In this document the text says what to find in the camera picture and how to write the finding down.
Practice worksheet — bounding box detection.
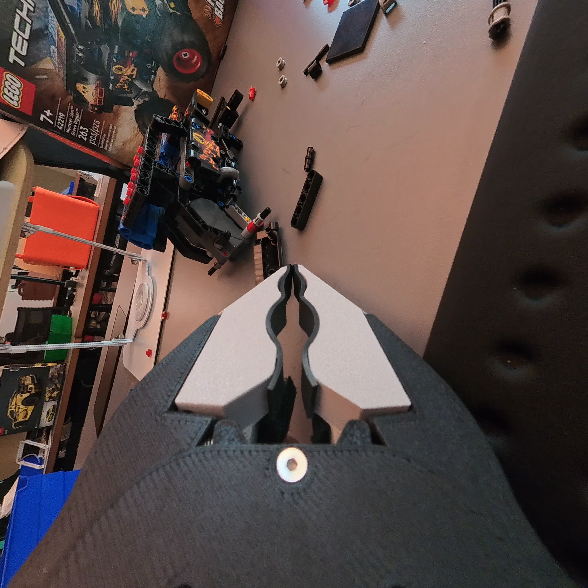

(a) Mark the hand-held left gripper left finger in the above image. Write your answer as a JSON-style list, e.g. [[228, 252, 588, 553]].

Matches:
[[175, 264, 295, 414]]

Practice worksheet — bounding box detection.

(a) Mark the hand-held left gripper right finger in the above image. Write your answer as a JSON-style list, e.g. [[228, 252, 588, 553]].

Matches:
[[295, 264, 413, 417]]

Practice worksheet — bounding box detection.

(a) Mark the short black toy beam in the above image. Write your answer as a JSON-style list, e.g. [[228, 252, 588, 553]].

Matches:
[[290, 170, 323, 231]]

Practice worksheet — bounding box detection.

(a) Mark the flame-printed toy truck model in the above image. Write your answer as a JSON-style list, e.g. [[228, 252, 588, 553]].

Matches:
[[119, 88, 244, 276]]

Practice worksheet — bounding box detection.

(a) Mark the grey desk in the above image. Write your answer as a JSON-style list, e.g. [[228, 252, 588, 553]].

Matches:
[[73, 0, 538, 469]]

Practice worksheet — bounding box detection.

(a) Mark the white book stand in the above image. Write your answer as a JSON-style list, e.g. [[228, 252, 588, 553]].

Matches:
[[0, 138, 175, 382]]

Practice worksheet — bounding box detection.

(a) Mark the green box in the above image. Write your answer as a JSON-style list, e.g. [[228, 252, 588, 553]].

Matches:
[[43, 315, 74, 361]]

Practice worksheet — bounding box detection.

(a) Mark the dark perforated panel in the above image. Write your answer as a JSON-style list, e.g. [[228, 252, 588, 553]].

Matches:
[[423, 0, 588, 588]]

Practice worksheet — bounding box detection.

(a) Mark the yellow vehicle toy box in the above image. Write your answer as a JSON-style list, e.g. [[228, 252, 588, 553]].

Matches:
[[0, 363, 67, 437]]

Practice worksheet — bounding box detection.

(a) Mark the orange storage bin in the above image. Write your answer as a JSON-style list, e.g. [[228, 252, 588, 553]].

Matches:
[[16, 186, 99, 269]]

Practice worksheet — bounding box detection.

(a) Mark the blue storage bin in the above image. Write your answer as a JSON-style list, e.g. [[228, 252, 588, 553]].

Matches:
[[0, 469, 81, 588]]

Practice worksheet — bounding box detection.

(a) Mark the black toy pin bar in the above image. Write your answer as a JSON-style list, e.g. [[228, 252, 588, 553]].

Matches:
[[303, 43, 330, 76]]

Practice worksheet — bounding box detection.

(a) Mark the black flat square toy panel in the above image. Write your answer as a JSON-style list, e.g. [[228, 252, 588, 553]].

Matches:
[[326, 0, 381, 64]]

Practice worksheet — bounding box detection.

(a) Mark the toy truck set box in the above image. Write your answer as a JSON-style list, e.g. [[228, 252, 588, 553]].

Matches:
[[0, 0, 239, 171]]

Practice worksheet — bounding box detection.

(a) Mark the short black axle with stop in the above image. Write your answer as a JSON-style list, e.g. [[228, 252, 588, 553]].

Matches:
[[488, 0, 511, 40]]

